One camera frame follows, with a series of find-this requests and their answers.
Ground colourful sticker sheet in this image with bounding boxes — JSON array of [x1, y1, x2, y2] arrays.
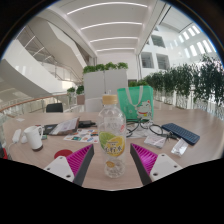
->
[[63, 132, 100, 144]]

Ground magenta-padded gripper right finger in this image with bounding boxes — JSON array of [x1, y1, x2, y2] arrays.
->
[[129, 143, 184, 186]]

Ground black office chair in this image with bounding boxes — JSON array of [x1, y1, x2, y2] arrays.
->
[[45, 102, 64, 114]]

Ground white planter cabinet with plants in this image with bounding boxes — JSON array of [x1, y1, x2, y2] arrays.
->
[[82, 61, 129, 100]]

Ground black notebook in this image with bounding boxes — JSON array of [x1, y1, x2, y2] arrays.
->
[[43, 119, 98, 136]]

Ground green tote bag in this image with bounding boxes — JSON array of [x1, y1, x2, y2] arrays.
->
[[117, 85, 155, 122]]

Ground patterned pamphlet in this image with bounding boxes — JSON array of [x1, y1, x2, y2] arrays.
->
[[49, 117, 80, 136]]

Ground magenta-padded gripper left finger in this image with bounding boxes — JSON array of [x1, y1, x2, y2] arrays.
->
[[43, 143, 95, 187]]

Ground clear lemon drink bottle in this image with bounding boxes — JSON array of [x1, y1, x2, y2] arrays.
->
[[97, 94, 128, 179]]

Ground clear plastic bag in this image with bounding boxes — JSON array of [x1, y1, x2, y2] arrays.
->
[[171, 137, 190, 157]]

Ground white power strip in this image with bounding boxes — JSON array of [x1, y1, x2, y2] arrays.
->
[[11, 128, 22, 144]]

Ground white ceramic mug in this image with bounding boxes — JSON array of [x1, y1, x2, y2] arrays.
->
[[23, 125, 45, 152]]

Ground small potted plants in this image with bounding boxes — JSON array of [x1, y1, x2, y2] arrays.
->
[[66, 85, 86, 106]]

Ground tangled black cables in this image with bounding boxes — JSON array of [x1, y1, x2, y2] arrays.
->
[[126, 119, 178, 141]]

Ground white chair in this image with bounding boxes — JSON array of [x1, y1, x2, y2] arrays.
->
[[84, 97, 104, 113]]

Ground white packet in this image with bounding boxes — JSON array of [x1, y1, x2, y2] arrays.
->
[[143, 133, 167, 149]]

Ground green plant hedge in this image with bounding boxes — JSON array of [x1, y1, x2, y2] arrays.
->
[[143, 54, 224, 111]]

